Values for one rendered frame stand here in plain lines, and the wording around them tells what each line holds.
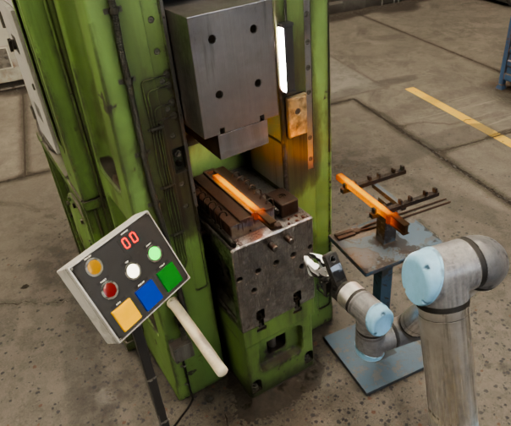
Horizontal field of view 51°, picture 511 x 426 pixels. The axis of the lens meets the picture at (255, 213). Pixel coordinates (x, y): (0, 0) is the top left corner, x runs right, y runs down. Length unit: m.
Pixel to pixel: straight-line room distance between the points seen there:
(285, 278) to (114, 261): 0.83
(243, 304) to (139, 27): 1.13
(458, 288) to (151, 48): 1.18
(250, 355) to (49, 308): 1.46
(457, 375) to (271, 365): 1.42
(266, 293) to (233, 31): 1.07
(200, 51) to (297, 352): 1.53
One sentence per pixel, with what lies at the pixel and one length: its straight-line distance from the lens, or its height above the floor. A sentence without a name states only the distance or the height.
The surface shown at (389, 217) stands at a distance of 2.03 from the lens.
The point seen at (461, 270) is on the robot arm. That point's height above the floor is 1.40.
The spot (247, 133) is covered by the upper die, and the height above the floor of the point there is 1.34.
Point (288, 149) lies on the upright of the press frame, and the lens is 2.21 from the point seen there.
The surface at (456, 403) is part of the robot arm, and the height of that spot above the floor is 1.09.
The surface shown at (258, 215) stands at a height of 1.00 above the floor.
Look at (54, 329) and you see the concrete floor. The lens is 3.30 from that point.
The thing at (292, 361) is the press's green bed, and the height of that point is 0.12.
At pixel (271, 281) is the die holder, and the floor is 0.68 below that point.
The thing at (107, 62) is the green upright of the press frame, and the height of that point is 1.65.
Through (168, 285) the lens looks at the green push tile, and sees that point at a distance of 1.79.
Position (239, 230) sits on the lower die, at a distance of 2.06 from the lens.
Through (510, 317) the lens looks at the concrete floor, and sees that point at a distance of 3.18.
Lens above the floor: 2.15
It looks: 34 degrees down
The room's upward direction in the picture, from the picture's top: 6 degrees counter-clockwise
